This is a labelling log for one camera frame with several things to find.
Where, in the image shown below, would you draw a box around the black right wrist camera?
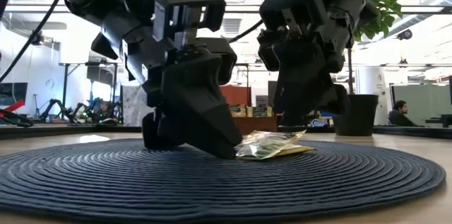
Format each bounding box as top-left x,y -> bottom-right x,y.
259,0 -> 328,30

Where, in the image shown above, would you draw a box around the red object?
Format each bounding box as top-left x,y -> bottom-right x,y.
0,99 -> 26,114

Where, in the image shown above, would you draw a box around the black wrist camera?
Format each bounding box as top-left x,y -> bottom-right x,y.
152,0 -> 227,43
259,0 -> 328,30

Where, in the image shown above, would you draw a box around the white patterned curtain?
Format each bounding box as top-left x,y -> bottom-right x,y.
121,85 -> 153,127

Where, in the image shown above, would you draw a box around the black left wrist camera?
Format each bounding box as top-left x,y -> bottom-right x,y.
152,0 -> 227,43

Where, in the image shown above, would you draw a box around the tea packets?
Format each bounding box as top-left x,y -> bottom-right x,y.
234,130 -> 307,160

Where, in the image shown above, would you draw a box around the black ceiling spotlight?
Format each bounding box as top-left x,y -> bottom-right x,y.
30,30 -> 45,47
397,28 -> 414,41

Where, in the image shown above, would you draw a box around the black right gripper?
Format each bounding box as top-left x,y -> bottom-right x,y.
256,0 -> 368,129

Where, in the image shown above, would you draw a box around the person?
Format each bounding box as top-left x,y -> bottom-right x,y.
97,100 -> 116,124
388,100 -> 420,128

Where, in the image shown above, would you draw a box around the round dark woven placemat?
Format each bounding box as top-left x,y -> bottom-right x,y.
0,138 -> 446,222

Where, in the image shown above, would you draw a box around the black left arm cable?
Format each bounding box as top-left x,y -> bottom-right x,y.
0,0 -> 64,83

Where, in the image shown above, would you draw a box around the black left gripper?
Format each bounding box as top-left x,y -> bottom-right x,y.
121,36 -> 244,160

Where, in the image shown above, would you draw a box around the orange partition panel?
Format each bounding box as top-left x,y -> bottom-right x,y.
218,84 -> 251,107

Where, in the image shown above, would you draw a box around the grey-green partition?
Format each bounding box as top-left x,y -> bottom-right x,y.
390,83 -> 452,126

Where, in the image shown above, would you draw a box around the white pillar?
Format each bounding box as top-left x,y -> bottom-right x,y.
355,66 -> 389,126

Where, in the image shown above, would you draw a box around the black metal rig frame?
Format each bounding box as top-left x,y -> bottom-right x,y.
0,124 -> 452,139

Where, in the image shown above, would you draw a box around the dark wall monitor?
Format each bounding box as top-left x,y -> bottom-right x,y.
0,82 -> 29,107

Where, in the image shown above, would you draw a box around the green plant in black pot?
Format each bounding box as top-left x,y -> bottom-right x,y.
333,0 -> 403,137

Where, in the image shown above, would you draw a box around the brown wooden compartment box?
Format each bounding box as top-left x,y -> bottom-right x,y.
231,115 -> 280,136

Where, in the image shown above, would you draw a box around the black background rig frame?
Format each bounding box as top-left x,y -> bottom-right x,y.
58,61 -> 123,125

